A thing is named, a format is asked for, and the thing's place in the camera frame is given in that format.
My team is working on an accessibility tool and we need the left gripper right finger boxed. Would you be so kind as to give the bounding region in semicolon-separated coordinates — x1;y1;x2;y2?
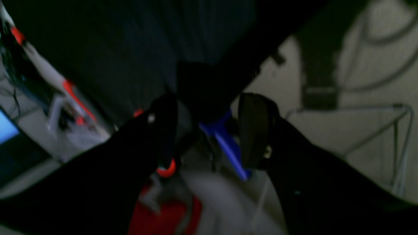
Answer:
238;93;417;235

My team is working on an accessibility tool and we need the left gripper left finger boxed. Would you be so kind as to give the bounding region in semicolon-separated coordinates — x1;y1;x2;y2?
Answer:
0;94;178;235

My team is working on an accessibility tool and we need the dark grey t-shirt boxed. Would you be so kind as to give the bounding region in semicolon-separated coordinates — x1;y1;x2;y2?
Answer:
3;0;328;125

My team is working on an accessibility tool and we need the red clamp far left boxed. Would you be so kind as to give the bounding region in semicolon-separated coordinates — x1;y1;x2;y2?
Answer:
128;157;203;235

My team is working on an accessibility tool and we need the computer monitor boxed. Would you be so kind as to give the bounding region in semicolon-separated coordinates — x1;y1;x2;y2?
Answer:
0;111;20;144

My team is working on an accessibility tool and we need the blue clamp far left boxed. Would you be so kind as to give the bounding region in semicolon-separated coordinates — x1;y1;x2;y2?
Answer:
199;109;251;181

